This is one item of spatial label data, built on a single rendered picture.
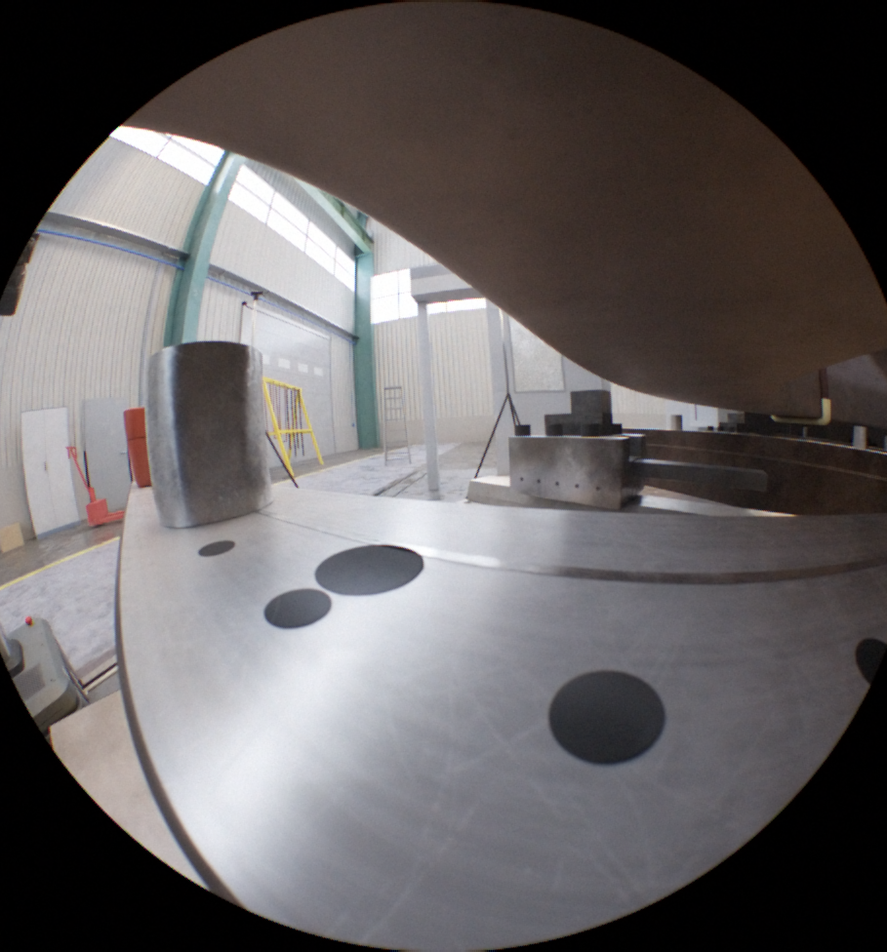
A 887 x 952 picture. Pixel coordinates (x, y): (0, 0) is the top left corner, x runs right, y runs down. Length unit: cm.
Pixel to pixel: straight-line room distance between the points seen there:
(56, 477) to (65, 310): 310
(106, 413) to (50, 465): 172
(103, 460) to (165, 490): 672
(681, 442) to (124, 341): 837
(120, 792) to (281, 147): 70
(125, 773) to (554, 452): 131
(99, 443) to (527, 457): 687
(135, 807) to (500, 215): 75
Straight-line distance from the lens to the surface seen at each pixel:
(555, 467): 99
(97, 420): 693
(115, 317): 765
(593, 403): 105
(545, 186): 18
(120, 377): 729
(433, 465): 338
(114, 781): 65
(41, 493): 621
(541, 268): 25
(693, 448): 187
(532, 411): 324
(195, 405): 16
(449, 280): 353
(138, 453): 54
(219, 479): 16
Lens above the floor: 72
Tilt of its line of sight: 9 degrees down
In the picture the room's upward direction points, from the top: 4 degrees counter-clockwise
